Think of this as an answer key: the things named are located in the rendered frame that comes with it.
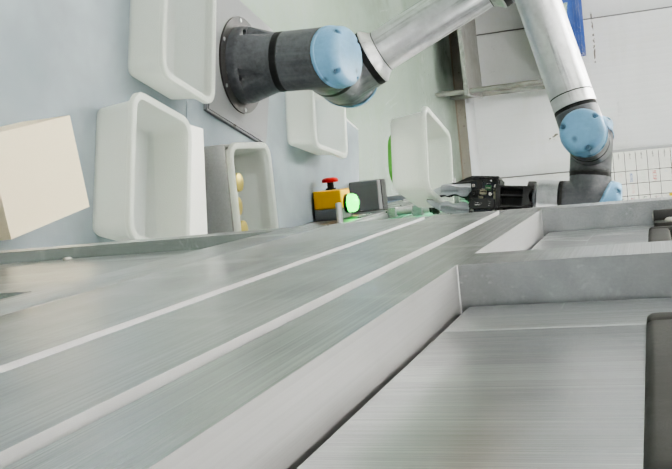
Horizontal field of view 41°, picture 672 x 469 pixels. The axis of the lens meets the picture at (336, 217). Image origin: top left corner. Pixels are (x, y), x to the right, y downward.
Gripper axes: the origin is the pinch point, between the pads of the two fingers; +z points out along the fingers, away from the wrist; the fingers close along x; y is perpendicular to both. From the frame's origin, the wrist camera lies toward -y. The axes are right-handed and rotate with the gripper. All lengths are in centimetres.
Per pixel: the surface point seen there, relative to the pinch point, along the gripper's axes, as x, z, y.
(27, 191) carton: 14, 27, 86
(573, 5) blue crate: -224, 30, -481
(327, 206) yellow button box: -1.5, 32.1, -25.1
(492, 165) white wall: -121, 99, -569
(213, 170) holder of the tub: 1.8, 30.3, 35.2
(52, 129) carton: 6, 28, 82
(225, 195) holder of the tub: 5.9, 28.1, 34.1
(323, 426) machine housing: 30, -36, 149
